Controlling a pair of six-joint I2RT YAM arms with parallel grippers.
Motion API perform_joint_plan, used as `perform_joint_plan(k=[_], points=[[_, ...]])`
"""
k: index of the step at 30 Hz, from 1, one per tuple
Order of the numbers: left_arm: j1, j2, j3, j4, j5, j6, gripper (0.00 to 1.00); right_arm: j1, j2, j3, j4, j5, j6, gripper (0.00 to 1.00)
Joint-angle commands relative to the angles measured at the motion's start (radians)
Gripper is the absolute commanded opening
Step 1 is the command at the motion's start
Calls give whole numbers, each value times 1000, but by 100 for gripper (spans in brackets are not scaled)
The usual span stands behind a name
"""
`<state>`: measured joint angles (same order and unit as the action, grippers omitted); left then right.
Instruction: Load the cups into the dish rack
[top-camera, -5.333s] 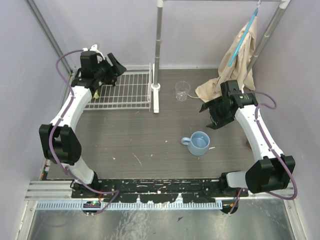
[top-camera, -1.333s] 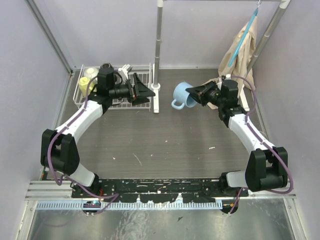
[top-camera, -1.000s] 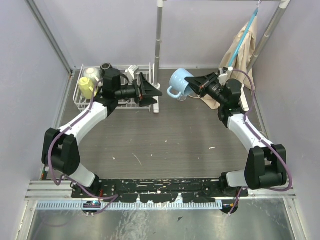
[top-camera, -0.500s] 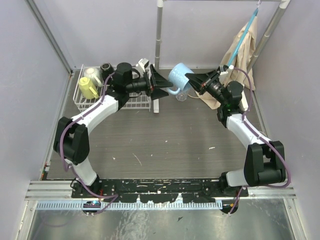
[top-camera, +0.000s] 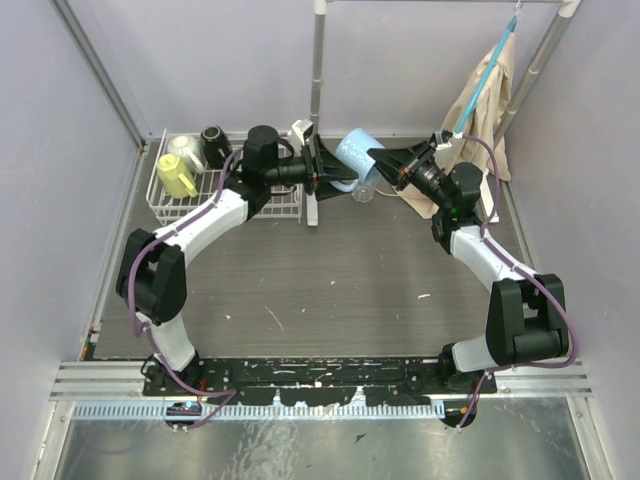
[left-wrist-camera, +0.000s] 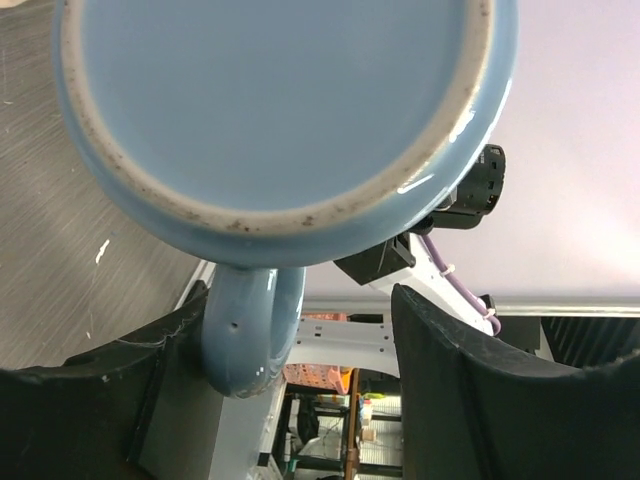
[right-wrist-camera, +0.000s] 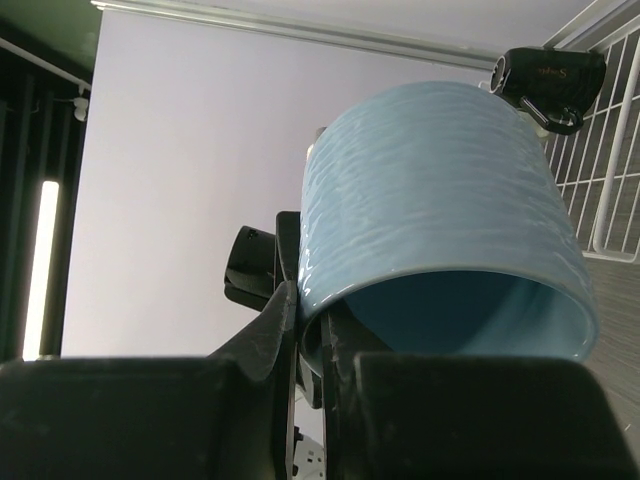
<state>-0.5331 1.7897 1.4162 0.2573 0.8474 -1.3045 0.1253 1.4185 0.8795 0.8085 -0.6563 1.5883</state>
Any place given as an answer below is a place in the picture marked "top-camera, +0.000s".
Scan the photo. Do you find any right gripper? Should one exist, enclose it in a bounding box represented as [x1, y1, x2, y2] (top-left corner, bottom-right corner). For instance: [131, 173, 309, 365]
[366, 140, 452, 212]

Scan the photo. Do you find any blue mug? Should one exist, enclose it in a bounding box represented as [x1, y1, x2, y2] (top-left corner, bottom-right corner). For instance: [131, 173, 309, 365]
[331, 128, 384, 193]

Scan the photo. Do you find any clear plastic cup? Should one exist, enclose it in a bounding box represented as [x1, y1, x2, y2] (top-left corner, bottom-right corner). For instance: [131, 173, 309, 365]
[351, 185, 376, 203]

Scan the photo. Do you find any black mug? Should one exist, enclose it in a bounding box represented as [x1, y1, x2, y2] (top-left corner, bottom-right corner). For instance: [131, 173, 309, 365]
[200, 126, 232, 170]

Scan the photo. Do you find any white speckled mug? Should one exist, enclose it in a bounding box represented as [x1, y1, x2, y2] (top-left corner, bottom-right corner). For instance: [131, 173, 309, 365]
[167, 135, 205, 174]

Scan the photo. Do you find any yellow mug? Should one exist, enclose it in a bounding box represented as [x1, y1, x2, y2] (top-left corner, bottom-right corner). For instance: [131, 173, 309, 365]
[156, 153, 198, 199]

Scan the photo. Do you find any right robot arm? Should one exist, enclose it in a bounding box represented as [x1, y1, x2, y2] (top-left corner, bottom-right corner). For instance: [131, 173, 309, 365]
[367, 139, 578, 394]

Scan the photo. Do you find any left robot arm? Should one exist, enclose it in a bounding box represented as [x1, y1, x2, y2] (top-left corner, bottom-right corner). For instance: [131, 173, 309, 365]
[116, 119, 358, 396]

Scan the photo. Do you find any blue clothes hanger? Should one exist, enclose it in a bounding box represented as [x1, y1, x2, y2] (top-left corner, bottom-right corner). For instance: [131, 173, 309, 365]
[453, 14, 518, 138]

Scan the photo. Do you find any beige cloth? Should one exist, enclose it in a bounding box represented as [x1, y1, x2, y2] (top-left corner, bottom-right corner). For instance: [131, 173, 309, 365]
[398, 33, 516, 220]

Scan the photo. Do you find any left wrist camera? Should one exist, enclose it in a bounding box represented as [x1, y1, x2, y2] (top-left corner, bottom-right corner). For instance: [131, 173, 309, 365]
[287, 119, 314, 156]

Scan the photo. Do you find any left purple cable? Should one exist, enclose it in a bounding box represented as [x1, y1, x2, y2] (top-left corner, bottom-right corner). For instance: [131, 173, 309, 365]
[127, 149, 246, 431]

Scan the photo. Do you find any white wire dish rack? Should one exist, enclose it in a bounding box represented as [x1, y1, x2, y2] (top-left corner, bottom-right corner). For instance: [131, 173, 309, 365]
[145, 129, 319, 227]

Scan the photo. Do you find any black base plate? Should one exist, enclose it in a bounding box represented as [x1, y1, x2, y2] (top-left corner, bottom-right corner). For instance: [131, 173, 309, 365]
[142, 355, 499, 407]

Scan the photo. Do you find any metal clothes rack frame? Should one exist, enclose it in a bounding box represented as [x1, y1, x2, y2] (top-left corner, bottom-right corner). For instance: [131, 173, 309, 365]
[302, 0, 584, 229]

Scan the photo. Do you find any blue cable duct strip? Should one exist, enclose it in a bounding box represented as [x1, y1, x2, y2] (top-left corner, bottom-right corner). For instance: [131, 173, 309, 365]
[71, 399, 445, 422]

